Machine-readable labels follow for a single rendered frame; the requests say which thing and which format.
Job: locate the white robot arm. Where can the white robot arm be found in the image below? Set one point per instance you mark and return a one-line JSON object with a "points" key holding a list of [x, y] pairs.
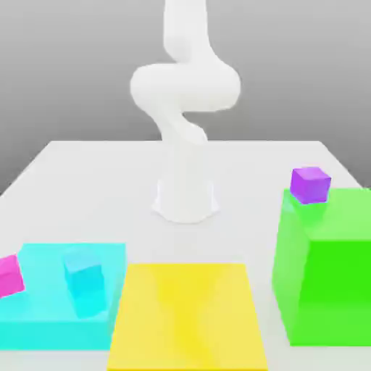
{"points": [[185, 87]]}

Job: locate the small purple cube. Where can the small purple cube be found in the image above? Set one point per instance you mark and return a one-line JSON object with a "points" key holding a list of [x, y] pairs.
{"points": [[310, 185]]}

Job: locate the small cyan cube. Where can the small cyan cube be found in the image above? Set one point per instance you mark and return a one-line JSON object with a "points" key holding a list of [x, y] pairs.
{"points": [[84, 284]]}

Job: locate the small pink cube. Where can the small pink cube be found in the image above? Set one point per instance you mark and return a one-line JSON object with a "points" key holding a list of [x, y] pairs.
{"points": [[8, 276]]}

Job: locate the large yellow box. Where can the large yellow box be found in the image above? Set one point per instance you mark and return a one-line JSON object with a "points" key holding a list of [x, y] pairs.
{"points": [[185, 316]]}

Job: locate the large green box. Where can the large green box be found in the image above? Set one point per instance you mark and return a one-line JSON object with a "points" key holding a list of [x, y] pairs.
{"points": [[330, 284]]}

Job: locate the large cyan box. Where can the large cyan box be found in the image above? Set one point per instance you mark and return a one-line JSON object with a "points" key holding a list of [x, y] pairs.
{"points": [[43, 327]]}

